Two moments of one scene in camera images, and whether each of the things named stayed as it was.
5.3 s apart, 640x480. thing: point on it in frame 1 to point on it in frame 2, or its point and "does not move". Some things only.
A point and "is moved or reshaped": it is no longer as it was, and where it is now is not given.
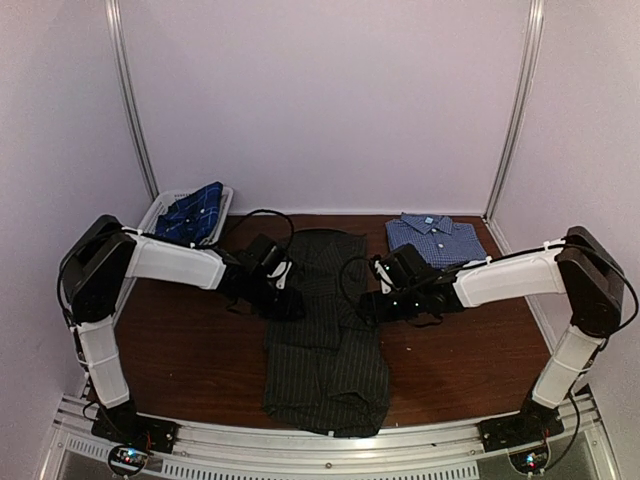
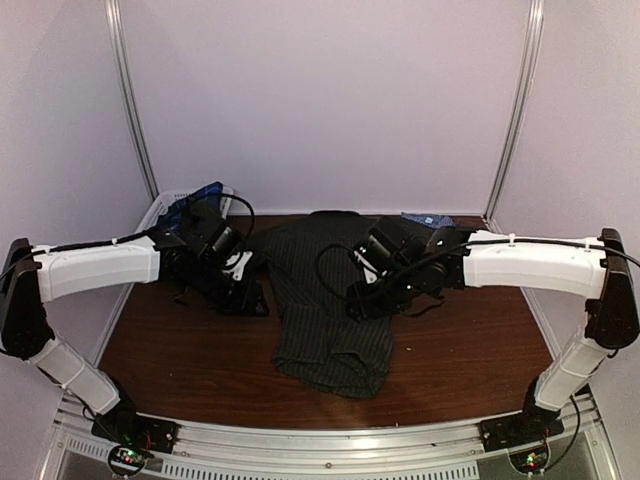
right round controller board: x=530 y=461 does not move
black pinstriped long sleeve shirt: x=328 y=370 is moved or reshaped
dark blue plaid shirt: x=192 y=218 does not move
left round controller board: x=127 y=460 does not move
